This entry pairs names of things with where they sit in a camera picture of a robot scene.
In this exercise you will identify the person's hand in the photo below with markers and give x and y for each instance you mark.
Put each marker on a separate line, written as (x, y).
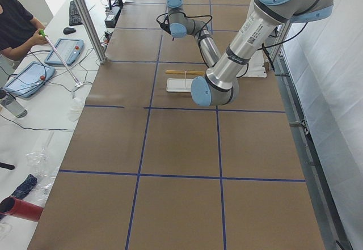
(38, 39)

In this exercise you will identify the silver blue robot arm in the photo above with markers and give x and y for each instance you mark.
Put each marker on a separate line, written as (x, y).
(219, 85)

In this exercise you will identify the person in black shirt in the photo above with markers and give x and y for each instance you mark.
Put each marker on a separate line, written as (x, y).
(17, 27)

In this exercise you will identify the black computer mouse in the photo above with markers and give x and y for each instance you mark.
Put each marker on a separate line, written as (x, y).
(69, 30)

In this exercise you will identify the blue teach pendant far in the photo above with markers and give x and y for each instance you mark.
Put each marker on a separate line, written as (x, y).
(69, 49)

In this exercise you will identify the blue teach pendant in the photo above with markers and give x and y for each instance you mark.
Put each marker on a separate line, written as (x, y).
(69, 49)
(29, 80)

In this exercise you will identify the blue teach pendant near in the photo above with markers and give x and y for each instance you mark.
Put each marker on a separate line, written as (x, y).
(29, 80)

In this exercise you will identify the black keyboard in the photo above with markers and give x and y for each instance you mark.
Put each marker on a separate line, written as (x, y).
(74, 16)

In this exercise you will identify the clear water bottle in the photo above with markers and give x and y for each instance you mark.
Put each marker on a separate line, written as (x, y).
(12, 105)

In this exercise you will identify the black box on table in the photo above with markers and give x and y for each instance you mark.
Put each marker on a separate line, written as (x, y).
(112, 17)

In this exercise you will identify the clear plastic wrap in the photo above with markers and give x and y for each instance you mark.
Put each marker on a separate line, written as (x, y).
(42, 167)

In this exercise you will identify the dark blue folded cloth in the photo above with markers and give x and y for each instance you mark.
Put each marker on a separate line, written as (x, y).
(25, 187)

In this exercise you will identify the red cylinder tube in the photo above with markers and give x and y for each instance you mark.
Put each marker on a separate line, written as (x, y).
(15, 207)

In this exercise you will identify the pink stick green handle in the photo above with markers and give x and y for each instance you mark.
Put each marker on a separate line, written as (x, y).
(78, 83)

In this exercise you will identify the aluminium frame post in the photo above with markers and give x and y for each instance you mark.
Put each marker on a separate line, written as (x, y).
(90, 29)

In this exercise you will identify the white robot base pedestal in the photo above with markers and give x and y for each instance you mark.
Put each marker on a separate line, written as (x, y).
(256, 68)

